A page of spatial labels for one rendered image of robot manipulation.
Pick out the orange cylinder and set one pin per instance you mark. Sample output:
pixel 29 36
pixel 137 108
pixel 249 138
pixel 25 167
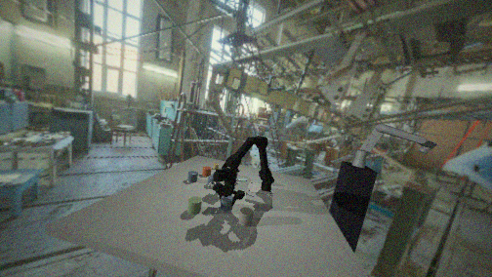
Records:
pixel 206 171

